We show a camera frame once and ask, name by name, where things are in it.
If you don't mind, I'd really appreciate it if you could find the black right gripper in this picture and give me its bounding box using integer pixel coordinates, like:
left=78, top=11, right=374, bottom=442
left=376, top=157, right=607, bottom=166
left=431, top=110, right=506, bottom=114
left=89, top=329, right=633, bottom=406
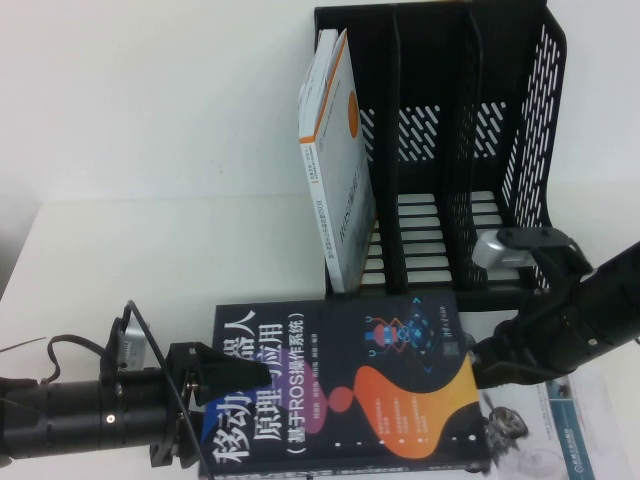
left=472, top=278, right=609, bottom=391

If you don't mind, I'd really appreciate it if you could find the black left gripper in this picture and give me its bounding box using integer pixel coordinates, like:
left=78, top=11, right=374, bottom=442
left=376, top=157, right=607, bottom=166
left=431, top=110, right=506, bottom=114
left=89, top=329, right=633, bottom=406
left=148, top=341, right=269, bottom=457

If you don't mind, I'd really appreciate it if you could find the dark blue robot book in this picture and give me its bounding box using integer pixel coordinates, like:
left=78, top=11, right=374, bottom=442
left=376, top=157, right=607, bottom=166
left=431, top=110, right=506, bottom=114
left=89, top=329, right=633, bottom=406
left=198, top=292, right=490, bottom=480

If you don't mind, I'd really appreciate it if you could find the white car suspension book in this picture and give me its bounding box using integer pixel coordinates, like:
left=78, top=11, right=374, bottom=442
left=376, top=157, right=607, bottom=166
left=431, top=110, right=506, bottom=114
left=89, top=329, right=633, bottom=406
left=477, top=367, right=604, bottom=480

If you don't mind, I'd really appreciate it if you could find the white orange book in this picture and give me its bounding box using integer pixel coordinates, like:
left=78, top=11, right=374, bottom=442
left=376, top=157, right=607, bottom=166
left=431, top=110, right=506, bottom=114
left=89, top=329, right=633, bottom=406
left=297, top=28, right=379, bottom=295

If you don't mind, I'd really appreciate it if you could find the black mesh book stand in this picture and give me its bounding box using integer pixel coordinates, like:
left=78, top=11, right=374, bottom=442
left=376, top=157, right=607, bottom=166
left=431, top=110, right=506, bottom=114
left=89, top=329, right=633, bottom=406
left=312, top=0, right=572, bottom=309

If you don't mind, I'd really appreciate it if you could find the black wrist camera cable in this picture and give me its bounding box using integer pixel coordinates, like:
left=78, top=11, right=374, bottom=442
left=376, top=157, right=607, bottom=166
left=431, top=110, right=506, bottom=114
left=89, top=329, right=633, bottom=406
left=122, top=298, right=207, bottom=457

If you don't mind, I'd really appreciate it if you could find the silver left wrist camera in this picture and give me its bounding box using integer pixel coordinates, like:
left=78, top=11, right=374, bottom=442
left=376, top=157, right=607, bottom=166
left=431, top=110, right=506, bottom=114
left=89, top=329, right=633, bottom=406
left=115, top=322, right=152, bottom=372

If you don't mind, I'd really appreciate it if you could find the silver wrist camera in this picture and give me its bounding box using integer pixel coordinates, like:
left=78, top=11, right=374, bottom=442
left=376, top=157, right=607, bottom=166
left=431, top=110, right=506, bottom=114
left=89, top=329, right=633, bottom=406
left=472, top=230, right=541, bottom=271
left=115, top=322, right=152, bottom=372

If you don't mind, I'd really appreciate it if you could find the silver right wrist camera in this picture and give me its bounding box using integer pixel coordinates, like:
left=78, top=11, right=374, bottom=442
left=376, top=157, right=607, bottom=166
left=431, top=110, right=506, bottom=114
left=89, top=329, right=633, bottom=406
left=472, top=230, right=541, bottom=271

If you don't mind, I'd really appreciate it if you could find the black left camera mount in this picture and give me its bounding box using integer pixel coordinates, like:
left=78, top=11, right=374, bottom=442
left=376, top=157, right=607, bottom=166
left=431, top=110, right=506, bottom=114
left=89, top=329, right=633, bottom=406
left=101, top=313, right=129, bottom=387

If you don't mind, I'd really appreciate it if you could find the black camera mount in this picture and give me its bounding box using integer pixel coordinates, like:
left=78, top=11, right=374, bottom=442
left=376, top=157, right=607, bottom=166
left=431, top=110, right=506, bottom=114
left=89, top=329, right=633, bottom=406
left=499, top=225, right=594, bottom=296
left=101, top=313, right=129, bottom=387

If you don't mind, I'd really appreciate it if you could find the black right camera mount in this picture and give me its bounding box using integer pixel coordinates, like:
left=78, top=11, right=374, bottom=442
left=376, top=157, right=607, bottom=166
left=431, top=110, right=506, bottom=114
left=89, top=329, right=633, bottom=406
left=499, top=225, right=594, bottom=296

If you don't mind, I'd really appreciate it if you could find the thin brown cable tie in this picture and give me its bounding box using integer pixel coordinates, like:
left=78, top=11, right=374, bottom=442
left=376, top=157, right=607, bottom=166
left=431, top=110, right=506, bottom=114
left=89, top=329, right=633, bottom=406
left=0, top=337, right=47, bottom=352

